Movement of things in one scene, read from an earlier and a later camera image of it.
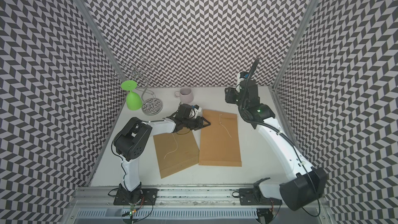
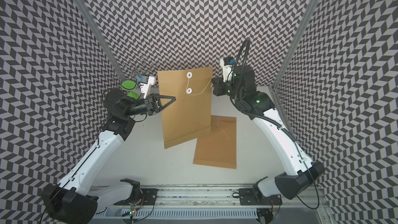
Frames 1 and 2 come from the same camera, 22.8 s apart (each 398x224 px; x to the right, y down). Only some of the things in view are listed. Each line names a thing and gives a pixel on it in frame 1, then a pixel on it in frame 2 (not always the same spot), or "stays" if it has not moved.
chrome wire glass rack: x=139 y=73 stays
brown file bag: x=176 y=151 -> x=189 y=115
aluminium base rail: x=95 y=205 stays
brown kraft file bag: x=219 y=141 stays
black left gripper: x=200 y=123 -> x=153 y=102
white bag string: x=172 y=151 -> x=188 y=90
